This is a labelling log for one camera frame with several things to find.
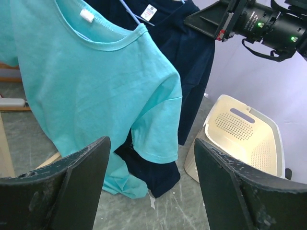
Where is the light blue wire hanger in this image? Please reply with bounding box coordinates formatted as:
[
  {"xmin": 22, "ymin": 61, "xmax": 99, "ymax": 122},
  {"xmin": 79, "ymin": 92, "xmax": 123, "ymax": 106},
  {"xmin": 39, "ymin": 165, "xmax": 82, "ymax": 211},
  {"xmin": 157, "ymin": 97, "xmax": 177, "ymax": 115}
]
[{"xmin": 118, "ymin": 0, "xmax": 187, "ymax": 26}]

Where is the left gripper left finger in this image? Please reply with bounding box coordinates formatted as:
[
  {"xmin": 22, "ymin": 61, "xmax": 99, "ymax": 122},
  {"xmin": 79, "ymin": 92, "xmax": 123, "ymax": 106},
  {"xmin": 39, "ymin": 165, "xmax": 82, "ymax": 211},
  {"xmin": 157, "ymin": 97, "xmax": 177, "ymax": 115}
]
[{"xmin": 0, "ymin": 137, "xmax": 111, "ymax": 230}]

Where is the wooden shoe shelf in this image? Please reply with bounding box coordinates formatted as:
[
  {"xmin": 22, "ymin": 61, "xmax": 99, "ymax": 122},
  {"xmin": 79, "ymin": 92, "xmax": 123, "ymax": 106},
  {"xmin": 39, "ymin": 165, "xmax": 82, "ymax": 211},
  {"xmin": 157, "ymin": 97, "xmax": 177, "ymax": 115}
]
[{"xmin": 0, "ymin": 63, "xmax": 22, "ymax": 83}]

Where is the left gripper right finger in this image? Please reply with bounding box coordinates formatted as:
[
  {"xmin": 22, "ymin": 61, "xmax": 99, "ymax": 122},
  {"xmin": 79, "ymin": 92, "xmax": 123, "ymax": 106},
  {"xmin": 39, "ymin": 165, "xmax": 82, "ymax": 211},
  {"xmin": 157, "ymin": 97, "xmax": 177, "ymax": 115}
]
[{"xmin": 194, "ymin": 138, "xmax": 307, "ymax": 230}]

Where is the teal t shirt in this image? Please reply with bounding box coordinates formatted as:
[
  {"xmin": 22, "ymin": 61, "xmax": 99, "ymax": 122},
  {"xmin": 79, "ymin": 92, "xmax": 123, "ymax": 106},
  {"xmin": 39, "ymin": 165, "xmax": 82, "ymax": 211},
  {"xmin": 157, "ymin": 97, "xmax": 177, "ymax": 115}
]
[{"xmin": 0, "ymin": 0, "xmax": 182, "ymax": 199}]

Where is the wooden clothes rack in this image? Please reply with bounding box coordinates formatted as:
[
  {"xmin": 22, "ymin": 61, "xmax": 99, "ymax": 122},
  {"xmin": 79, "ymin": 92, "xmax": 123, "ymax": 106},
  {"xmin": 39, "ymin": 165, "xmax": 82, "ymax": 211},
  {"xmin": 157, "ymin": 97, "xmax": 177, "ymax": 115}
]
[{"xmin": 1, "ymin": 112, "xmax": 61, "ymax": 176}]

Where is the light blue hanger with teal shirt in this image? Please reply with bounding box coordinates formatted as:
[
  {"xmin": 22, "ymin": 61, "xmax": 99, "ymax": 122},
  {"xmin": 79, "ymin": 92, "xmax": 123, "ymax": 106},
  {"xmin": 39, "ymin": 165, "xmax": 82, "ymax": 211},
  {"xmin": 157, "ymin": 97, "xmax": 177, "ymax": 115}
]
[{"xmin": 77, "ymin": 32, "xmax": 92, "ymax": 41}]

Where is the cream plastic laundry basket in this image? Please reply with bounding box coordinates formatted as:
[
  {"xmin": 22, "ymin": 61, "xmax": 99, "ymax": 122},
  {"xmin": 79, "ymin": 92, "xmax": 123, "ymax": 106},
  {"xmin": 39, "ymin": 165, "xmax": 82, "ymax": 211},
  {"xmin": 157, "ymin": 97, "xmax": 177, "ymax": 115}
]
[{"xmin": 196, "ymin": 94, "xmax": 285, "ymax": 178}]

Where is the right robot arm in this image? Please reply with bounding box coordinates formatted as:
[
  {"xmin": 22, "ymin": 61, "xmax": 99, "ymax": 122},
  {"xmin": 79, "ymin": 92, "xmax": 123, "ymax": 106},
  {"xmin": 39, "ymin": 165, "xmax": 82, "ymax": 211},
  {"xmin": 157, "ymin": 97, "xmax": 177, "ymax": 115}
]
[{"xmin": 184, "ymin": 0, "xmax": 307, "ymax": 62}]

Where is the navy blue t shirt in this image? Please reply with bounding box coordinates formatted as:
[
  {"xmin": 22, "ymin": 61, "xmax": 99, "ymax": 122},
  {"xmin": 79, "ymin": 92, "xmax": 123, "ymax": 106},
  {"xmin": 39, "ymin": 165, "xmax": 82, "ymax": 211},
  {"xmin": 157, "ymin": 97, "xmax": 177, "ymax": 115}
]
[{"xmin": 89, "ymin": 0, "xmax": 215, "ymax": 198}]

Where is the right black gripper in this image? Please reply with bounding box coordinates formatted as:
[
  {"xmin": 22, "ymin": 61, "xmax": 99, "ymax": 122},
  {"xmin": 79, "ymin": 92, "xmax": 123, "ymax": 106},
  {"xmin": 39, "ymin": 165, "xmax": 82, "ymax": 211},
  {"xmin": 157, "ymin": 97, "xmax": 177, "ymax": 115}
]
[{"xmin": 184, "ymin": 0, "xmax": 248, "ymax": 42}]

